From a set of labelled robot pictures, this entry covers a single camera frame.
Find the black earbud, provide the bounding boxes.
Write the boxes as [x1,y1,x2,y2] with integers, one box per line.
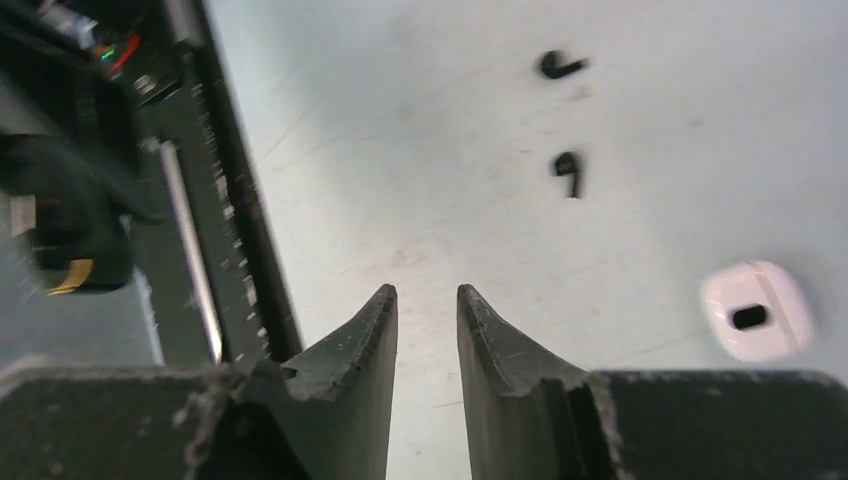
[553,152,583,199]
[537,50,589,80]

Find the black earbud charging case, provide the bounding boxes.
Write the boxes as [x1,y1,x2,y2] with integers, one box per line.
[1,134,167,295]

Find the white earbud charging case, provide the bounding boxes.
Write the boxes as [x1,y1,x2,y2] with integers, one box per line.
[700,260,816,362]

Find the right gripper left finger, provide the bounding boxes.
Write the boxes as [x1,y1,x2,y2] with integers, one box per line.
[1,285,398,479]

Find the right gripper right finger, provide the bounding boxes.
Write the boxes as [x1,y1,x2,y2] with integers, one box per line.
[457,285,847,479]

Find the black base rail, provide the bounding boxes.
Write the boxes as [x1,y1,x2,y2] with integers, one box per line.
[126,1,302,369]

